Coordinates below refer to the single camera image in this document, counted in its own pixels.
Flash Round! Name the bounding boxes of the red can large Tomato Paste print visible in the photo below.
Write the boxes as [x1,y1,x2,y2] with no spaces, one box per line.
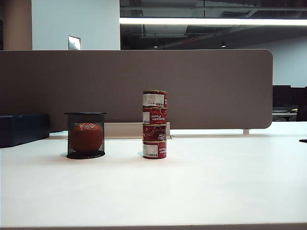
[142,106,167,125]

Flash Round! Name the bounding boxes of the red can black tag sticker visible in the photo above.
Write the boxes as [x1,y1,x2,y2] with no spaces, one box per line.
[142,124,167,142]

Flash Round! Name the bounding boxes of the red can wide white label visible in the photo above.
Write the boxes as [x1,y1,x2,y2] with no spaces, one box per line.
[142,90,168,108]

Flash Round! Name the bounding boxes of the red can label and print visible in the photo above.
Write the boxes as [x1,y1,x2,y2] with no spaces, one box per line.
[142,141,167,159]

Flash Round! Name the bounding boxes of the brown desk divider panel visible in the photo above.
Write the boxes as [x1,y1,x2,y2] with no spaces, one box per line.
[0,49,274,130]

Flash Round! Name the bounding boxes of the orange ball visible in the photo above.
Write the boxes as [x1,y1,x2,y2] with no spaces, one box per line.
[71,122,103,153]

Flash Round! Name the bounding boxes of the black mesh pen holder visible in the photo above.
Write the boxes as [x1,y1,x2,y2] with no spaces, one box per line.
[64,112,107,160]

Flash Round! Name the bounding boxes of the white ceiling light strip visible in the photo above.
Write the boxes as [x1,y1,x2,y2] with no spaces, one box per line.
[119,17,307,26]

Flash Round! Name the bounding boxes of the white background desk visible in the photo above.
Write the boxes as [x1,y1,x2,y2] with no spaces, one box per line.
[272,112,298,122]

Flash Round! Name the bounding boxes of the dark blue box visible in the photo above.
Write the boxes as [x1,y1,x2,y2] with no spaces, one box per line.
[0,113,51,149]

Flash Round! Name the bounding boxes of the metal wall switch plate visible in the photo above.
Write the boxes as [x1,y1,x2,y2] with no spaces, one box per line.
[68,35,81,50]

